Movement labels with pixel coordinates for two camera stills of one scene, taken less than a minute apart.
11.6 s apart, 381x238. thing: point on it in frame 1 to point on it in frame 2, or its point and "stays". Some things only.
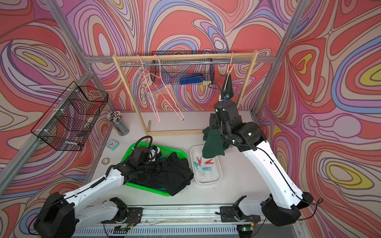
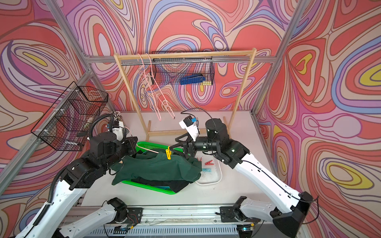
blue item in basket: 193,79 stays
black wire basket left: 68,120 stays
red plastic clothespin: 209,162 stays
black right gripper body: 214,123 to 203,144
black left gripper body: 154,166 to 127,148
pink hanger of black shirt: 176,111 to 159,89
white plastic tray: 206,170 stays
